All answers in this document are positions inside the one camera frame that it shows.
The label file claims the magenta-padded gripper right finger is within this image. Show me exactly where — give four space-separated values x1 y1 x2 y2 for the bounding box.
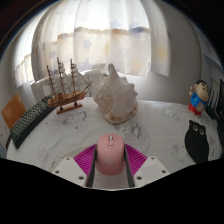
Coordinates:
123 143 172 188

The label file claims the white star-print curtain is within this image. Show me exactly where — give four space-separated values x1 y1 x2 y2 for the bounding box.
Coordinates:
13 0 171 88

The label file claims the white radiator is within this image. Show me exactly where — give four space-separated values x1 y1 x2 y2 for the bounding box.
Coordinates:
30 69 108 103

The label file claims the white cartoon-print tablecloth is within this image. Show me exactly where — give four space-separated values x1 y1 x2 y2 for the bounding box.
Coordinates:
5 96 224 191

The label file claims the orange wooden chair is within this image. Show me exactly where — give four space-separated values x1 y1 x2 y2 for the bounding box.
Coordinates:
0 93 27 130

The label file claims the cartoon boy figurine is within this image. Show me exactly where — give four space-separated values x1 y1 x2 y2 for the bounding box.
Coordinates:
187 79 210 117

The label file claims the black cat-shaped mouse pad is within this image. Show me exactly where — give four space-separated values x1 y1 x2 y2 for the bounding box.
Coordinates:
184 119 210 164

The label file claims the black computer monitor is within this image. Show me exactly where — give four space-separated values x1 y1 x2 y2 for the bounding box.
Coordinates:
213 78 224 128

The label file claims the black computer keyboard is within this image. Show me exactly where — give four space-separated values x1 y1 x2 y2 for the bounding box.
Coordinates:
9 95 56 150

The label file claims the large white conch shell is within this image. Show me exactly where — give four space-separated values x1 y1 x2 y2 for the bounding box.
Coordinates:
93 63 139 125

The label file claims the wooden model sailing ship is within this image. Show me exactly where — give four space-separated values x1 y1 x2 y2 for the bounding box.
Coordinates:
45 57 94 115

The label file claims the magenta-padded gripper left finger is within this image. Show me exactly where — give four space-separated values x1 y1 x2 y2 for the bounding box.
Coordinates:
51 143 98 188

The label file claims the black router with antennas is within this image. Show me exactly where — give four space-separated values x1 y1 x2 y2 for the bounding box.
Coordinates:
204 78 221 119

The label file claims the pink computer mouse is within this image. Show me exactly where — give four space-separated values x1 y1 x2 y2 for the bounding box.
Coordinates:
95 133 126 176

